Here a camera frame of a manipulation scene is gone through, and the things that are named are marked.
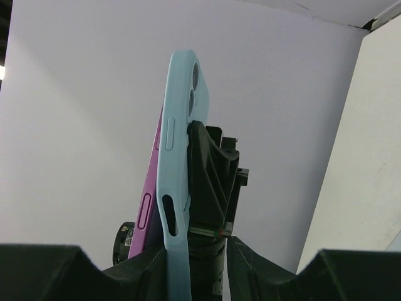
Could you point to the light blue phone case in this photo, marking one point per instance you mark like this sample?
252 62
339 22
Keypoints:
186 99

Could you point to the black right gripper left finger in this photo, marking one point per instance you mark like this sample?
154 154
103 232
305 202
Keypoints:
65 272

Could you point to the purple phone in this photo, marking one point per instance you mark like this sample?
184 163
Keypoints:
148 227

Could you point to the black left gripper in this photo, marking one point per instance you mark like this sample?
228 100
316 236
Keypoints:
215 181

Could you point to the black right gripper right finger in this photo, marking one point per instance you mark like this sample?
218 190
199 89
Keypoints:
331 275

